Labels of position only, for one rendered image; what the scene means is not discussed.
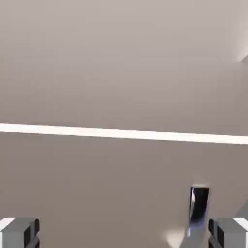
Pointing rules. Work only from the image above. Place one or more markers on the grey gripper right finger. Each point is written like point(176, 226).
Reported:
point(230, 234)

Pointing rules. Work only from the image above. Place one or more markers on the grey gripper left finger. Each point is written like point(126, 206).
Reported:
point(15, 234)

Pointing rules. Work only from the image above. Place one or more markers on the taupe cabinet door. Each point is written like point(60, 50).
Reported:
point(100, 184)
point(116, 64)

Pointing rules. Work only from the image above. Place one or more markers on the taupe painted cabinet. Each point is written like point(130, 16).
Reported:
point(124, 133)

